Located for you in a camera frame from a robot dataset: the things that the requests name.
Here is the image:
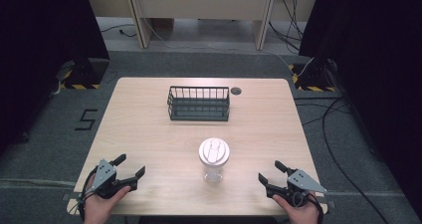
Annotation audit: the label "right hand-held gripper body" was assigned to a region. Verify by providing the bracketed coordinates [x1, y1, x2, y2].
[266, 168, 327, 208]

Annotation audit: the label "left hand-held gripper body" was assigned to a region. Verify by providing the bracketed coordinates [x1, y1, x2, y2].
[91, 158, 138, 200]

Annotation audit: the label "clear cup with white lid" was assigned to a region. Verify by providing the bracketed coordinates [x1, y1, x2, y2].
[198, 136, 231, 183]

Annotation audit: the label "black wire basket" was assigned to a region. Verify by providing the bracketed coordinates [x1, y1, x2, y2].
[166, 85, 231, 122]

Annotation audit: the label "person's right hand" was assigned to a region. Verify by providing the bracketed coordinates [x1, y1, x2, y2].
[272, 190, 320, 224]

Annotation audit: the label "person's left hand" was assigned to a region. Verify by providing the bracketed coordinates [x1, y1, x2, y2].
[83, 174, 132, 224]

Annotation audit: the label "black stand base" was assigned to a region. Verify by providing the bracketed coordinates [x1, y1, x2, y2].
[288, 58, 337, 93]
[60, 57, 110, 91]

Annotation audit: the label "black curtain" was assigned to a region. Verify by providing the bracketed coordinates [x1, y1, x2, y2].
[298, 0, 422, 215]
[0, 0, 110, 157]

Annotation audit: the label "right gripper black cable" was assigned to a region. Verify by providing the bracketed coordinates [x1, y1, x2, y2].
[291, 189, 324, 224]

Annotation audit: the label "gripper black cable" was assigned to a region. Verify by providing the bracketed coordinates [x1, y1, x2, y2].
[76, 166, 100, 223]
[291, 189, 324, 224]

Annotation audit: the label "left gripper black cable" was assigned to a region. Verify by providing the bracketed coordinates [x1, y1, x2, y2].
[76, 166, 100, 223]

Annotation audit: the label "black floor cable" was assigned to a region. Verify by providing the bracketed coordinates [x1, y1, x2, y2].
[293, 96, 391, 224]

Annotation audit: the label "black cable with plug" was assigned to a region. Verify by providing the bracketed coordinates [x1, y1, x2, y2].
[100, 23, 138, 39]

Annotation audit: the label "black plugged cables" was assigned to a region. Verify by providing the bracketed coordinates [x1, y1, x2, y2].
[268, 0, 306, 55]

